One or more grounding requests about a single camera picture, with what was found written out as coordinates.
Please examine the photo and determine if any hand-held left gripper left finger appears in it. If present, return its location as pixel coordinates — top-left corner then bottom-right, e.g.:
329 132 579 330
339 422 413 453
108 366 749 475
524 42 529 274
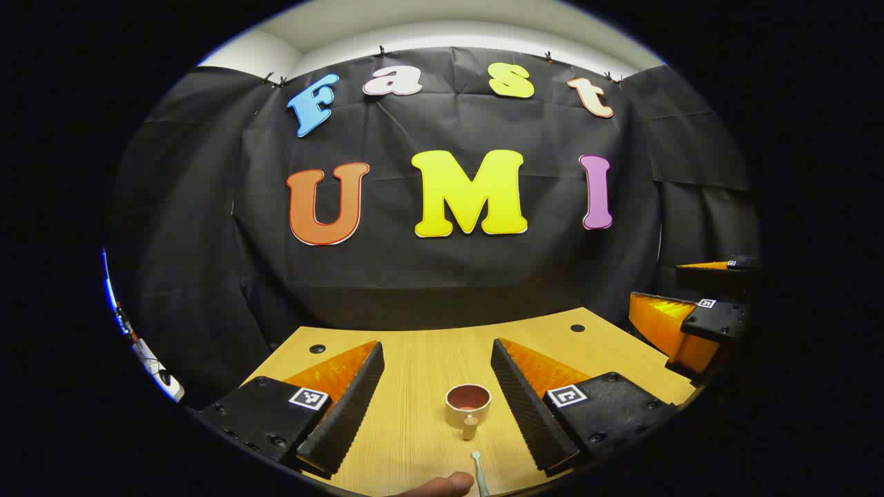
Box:
197 340 385 477

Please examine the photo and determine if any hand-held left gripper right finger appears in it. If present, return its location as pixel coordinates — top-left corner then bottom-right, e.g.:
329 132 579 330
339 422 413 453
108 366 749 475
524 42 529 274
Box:
492 338 678 472

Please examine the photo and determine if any cream cup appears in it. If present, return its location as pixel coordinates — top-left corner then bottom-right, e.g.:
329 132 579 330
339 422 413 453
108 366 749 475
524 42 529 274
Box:
445 384 492 441

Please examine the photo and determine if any wooden desktop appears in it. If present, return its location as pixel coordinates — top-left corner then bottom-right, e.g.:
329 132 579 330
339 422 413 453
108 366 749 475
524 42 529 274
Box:
242 307 697 497

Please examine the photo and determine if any black backdrop cloth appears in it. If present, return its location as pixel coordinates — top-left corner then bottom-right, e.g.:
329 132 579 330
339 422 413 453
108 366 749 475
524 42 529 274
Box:
107 46 760 415

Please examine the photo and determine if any white and blue equipment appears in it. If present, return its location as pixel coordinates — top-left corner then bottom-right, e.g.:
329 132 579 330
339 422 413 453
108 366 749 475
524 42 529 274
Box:
102 248 185 402

